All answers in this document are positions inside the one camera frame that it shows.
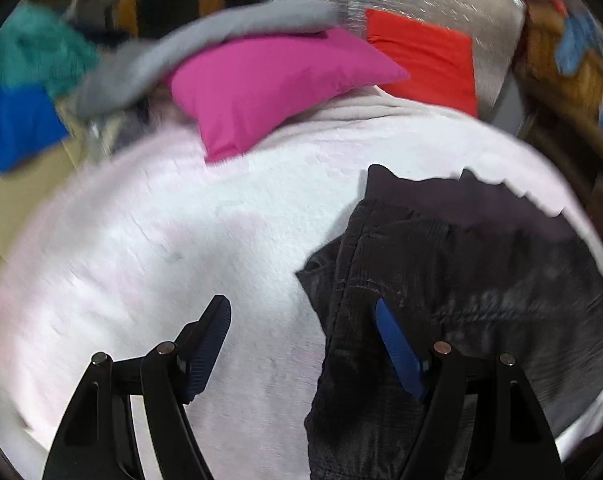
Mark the red pillow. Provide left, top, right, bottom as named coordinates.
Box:
left=365, top=8, right=478, bottom=118

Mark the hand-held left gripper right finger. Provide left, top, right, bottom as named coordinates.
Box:
left=374, top=299, right=562, bottom=480

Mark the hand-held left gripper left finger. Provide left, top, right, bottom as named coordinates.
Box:
left=42, top=295, right=232, bottom=480

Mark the white fleece blanket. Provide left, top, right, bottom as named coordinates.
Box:
left=0, top=85, right=603, bottom=480

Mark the grey cloth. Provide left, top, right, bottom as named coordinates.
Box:
left=76, top=0, right=339, bottom=118

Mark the brown wicker furniture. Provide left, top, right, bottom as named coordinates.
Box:
left=514, top=0, right=603, bottom=161

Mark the pink pillow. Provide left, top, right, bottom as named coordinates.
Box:
left=164, top=27, right=412, bottom=163

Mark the teal cloth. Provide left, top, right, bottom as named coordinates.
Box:
left=0, top=5, right=102, bottom=101

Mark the dark corduroy garment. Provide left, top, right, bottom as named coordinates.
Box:
left=296, top=164, right=603, bottom=480

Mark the light blue cloth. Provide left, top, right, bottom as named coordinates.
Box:
left=555, top=10, right=603, bottom=136

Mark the beige bed sheet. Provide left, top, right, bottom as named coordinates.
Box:
left=0, top=132, right=90, bottom=281

